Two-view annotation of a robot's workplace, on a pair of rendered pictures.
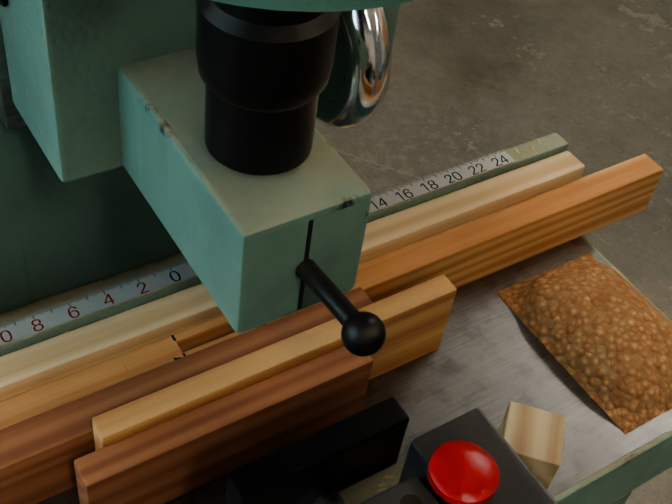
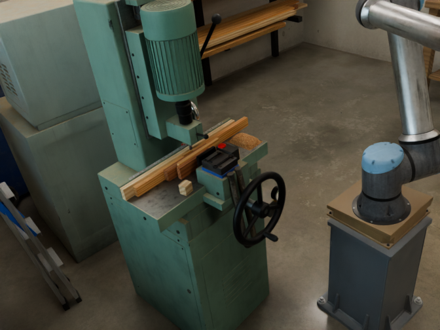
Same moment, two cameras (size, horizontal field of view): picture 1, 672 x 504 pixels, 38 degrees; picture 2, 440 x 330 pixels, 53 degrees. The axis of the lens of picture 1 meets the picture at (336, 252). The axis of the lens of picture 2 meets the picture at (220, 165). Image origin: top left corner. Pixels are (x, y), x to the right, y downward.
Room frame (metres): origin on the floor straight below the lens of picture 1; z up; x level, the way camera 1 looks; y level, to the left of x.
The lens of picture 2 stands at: (-1.12, 0.04, 1.84)
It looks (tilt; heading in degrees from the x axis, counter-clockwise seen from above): 34 degrees down; 356
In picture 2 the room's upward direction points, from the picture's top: 8 degrees counter-clockwise
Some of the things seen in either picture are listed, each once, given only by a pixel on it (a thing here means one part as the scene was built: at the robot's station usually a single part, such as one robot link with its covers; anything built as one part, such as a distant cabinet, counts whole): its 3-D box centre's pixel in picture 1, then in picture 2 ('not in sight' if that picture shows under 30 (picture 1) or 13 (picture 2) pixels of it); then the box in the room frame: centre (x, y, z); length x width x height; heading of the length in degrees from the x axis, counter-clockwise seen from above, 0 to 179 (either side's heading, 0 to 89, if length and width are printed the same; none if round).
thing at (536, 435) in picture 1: (527, 448); not in sight; (0.32, -0.12, 0.92); 0.03 x 0.03 x 0.03; 82
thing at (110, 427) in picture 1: (285, 379); (199, 156); (0.33, 0.02, 0.93); 0.22 x 0.01 x 0.06; 129
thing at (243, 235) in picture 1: (238, 186); (184, 130); (0.37, 0.06, 1.03); 0.14 x 0.07 x 0.09; 39
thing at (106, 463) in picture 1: (231, 433); (194, 163); (0.29, 0.04, 0.93); 0.17 x 0.02 x 0.05; 129
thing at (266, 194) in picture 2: not in sight; (265, 201); (0.41, -0.25, 0.58); 0.12 x 0.08 x 0.08; 39
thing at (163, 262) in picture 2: not in sight; (191, 245); (0.45, 0.12, 0.36); 0.58 x 0.45 x 0.71; 39
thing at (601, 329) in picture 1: (612, 322); (244, 139); (0.42, -0.18, 0.91); 0.12 x 0.09 x 0.03; 39
